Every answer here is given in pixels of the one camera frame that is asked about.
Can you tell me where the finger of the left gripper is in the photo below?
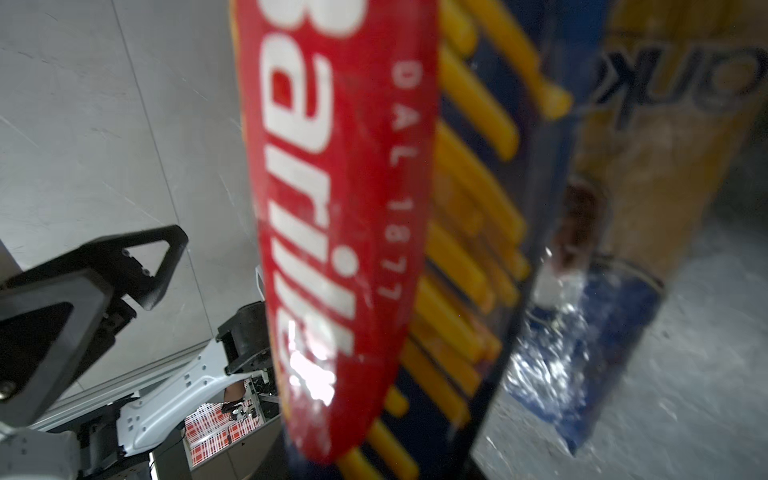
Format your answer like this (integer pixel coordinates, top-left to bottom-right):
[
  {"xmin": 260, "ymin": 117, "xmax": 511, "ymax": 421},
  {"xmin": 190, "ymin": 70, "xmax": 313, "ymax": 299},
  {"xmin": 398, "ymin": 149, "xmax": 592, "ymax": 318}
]
[
  {"xmin": 11, "ymin": 225, "xmax": 189, "ymax": 310},
  {"xmin": 1, "ymin": 269, "xmax": 114, "ymax": 428}
]

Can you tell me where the blue tan spaghetti bag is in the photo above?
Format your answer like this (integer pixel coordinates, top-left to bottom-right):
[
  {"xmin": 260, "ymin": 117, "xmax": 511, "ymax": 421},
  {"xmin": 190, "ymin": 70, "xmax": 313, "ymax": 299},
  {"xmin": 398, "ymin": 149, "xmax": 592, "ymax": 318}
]
[{"xmin": 505, "ymin": 1, "xmax": 767, "ymax": 453}]

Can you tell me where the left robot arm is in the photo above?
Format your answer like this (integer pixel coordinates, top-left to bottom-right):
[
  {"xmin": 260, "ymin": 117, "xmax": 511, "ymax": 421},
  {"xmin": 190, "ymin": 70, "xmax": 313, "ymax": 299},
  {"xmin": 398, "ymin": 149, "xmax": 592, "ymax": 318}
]
[{"xmin": 1, "ymin": 225, "xmax": 272, "ymax": 479}]

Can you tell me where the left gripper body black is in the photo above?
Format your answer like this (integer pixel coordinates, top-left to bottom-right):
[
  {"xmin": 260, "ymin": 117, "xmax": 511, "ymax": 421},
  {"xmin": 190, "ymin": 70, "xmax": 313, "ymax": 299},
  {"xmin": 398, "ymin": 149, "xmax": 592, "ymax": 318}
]
[{"xmin": 71, "ymin": 297, "xmax": 136, "ymax": 383}]

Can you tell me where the person in plaid sleeve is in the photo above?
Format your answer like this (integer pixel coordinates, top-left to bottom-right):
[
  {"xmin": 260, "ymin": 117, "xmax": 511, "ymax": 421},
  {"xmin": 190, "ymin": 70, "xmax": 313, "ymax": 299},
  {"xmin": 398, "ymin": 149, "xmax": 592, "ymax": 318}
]
[{"xmin": 183, "ymin": 380, "xmax": 264, "ymax": 470}]

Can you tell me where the blue Barilla spaghetti bag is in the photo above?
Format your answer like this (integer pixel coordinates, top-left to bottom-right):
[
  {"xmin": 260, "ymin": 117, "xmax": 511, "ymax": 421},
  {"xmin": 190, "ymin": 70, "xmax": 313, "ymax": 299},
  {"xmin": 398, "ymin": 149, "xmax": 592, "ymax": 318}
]
[{"xmin": 229, "ymin": 1, "xmax": 612, "ymax": 479}]

